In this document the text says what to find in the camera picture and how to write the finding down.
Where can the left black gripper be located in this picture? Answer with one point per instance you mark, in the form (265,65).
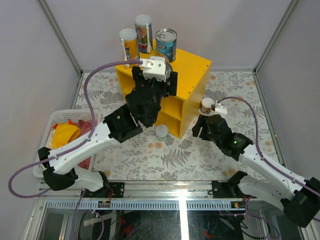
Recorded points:
(139,76)

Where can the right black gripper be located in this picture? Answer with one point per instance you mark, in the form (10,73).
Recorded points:
(200,122)

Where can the small yellow can white lid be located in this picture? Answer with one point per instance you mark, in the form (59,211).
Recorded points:
(206,106)

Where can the blue can silver pull-tab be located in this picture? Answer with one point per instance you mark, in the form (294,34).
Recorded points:
(166,44)

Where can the tall can with white spoon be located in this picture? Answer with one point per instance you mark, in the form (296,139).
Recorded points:
(143,27)

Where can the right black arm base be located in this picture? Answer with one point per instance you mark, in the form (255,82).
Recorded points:
(228,189)

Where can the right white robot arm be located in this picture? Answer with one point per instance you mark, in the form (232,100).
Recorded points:
(296,196)

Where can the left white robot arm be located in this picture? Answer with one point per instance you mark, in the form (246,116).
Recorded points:
(61,164)

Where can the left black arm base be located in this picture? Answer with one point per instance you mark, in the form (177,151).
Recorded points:
(109,190)

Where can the yellow wooden shelf cabinet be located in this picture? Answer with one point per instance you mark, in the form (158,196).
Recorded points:
(177,112)

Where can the short grey can clear lid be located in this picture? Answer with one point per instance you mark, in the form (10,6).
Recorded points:
(161,132)

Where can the pink cloth in basket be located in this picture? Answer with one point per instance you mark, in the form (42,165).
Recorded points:
(85,127)

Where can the white plastic laundry basket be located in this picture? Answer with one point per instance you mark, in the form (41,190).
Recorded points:
(58,117)

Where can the yellow cloth in basket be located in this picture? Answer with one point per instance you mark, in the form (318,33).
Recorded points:
(64,134)

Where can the white cloth in basket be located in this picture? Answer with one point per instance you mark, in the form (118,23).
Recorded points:
(48,140)

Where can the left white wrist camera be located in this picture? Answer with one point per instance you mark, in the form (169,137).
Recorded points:
(154,67)

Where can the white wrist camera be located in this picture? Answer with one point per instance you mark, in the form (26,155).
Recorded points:
(154,67)
(219,109)

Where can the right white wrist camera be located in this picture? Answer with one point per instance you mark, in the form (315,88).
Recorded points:
(219,109)

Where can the aluminium front rail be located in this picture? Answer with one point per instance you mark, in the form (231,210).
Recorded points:
(146,195)

